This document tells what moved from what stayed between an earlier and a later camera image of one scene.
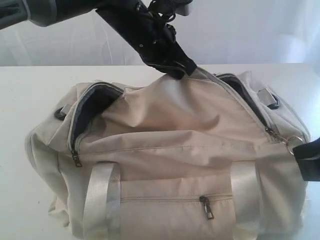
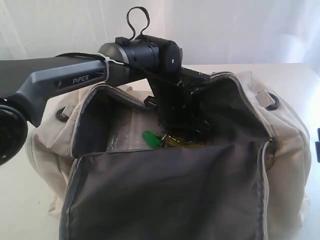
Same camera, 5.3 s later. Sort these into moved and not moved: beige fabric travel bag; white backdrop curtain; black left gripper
Moved: black left gripper
Not moved: beige fabric travel bag; white backdrop curtain
